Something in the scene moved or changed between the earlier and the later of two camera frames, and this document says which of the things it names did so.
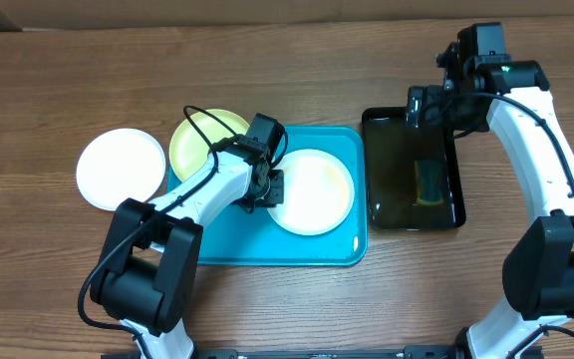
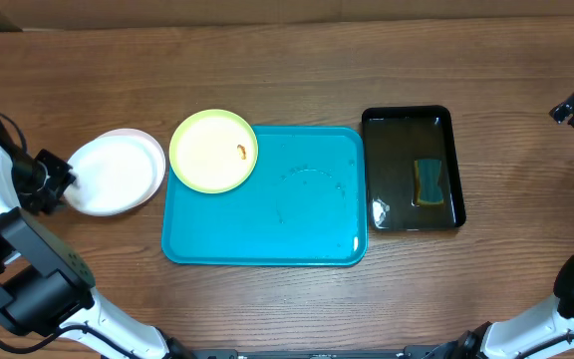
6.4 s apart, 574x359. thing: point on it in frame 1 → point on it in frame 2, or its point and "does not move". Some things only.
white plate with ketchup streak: [318, 192] → [114, 175]
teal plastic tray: [241, 237] does not move
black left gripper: [277, 196] → [63, 180]
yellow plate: [188, 150] does not move
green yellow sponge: [429, 182] does not move
